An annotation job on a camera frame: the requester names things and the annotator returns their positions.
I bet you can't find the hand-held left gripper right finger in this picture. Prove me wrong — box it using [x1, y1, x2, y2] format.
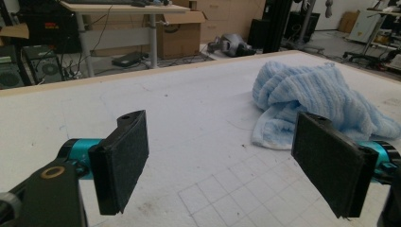
[290, 112, 401, 219]

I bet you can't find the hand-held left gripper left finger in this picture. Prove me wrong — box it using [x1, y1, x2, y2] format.
[57, 109, 149, 216]

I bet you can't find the light blue striped towel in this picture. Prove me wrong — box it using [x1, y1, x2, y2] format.
[251, 60, 401, 150]

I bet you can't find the white foam mat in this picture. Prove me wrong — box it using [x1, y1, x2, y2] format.
[0, 50, 401, 227]

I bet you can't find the flat black device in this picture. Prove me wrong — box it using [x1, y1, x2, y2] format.
[112, 51, 149, 68]

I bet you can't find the black office chair base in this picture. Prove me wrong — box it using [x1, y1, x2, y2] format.
[342, 46, 401, 70]

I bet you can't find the black computer tower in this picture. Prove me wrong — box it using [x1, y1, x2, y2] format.
[0, 45, 26, 91]
[23, 45, 64, 84]

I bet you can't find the brown cardboard box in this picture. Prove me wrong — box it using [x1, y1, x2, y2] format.
[156, 10, 207, 61]

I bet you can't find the grey headset device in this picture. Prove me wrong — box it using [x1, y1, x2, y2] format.
[207, 32, 257, 58]

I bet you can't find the black cabinet with orange display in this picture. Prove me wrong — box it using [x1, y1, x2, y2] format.
[17, 0, 83, 55]

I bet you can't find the wooden desk with white legs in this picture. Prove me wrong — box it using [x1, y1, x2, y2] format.
[60, 0, 191, 79]

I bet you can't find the stack of beige boxes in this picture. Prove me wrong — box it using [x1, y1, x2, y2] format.
[171, 0, 268, 44]

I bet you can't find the black metal frame stand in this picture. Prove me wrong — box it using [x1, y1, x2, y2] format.
[247, 0, 299, 54]

